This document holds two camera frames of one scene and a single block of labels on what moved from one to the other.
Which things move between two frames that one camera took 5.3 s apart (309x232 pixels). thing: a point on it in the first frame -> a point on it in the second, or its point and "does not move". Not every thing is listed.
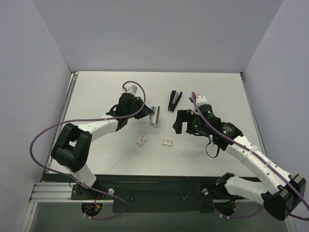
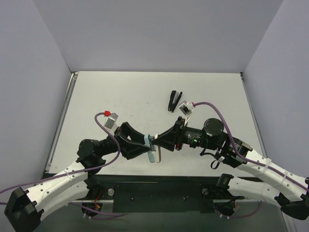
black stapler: [175, 97] does not move
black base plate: [156, 194] does not move
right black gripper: [187, 122] -> [180, 133]
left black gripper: [139, 108] -> [119, 139]
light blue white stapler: [152, 115] -> [155, 154]
